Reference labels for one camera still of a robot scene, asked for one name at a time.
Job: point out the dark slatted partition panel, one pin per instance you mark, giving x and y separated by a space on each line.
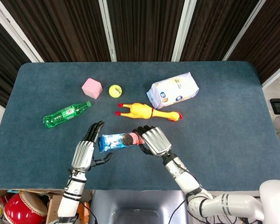
144 28
270 42
4 70
219 25
60 28

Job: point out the white tissue pack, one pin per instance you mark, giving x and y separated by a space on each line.
172 91

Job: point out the red drum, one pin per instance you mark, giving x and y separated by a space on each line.
21 207

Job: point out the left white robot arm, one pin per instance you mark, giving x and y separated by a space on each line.
70 200

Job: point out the pink foam cube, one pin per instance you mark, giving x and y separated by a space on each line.
91 88

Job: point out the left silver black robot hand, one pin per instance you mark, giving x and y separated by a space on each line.
82 155

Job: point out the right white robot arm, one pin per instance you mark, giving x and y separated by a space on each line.
184 179

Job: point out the teal tablecloth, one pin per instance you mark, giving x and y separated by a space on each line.
200 151

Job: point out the grey robot chest housing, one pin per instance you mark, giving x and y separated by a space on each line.
140 203

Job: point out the yellow green tennis ball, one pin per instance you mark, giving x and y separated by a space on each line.
115 91

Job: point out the white partition frame post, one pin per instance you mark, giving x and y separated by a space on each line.
245 30
16 30
183 30
108 30

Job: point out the blue cookie box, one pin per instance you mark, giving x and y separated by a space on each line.
112 142

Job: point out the green plastic bottle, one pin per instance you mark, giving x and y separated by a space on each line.
65 114

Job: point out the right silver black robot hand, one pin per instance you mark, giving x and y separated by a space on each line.
156 140

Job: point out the yellow rubber chicken toy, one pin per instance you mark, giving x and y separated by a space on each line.
140 110

